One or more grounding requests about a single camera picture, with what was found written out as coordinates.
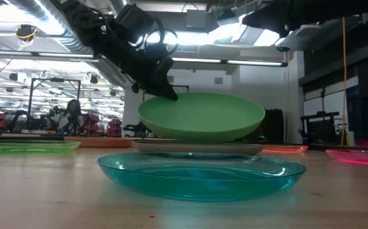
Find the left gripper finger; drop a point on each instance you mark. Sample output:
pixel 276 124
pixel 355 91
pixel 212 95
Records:
pixel 164 84

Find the green opaque plastic plate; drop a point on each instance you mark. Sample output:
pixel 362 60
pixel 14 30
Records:
pixel 202 117

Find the orange opaque plastic plate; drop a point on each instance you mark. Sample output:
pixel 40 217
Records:
pixel 101 142

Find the teal transparent plastic plate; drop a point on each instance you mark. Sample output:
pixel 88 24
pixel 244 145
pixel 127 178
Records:
pixel 199 181

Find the green transparent plastic plate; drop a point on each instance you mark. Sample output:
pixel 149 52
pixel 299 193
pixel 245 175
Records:
pixel 28 146

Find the orange transparent plastic plate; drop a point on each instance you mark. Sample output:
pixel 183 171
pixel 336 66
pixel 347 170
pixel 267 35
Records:
pixel 285 149

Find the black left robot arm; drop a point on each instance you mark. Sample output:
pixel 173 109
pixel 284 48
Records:
pixel 82 22

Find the black background robot arm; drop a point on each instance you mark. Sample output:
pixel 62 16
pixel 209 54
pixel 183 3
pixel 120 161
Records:
pixel 137 128

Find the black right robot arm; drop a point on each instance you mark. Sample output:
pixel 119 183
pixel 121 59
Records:
pixel 298 12

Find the dark grey-green plastic plate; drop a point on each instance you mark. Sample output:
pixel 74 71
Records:
pixel 196 148

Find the person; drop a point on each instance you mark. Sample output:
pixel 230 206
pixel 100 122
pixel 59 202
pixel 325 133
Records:
pixel 70 119

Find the long ceiling light fixture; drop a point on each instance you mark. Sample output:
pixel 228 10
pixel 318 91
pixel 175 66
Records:
pixel 253 62
pixel 12 53

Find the black cabinet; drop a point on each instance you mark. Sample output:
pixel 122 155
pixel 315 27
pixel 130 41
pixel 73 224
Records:
pixel 274 124

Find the black equipment cart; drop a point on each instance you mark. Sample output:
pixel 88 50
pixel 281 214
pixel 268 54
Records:
pixel 322 128

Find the pink-red transparent plastic plate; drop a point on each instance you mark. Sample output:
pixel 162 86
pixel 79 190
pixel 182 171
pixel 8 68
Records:
pixel 358 156

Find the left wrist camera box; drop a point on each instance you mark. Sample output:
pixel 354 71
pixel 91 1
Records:
pixel 133 19

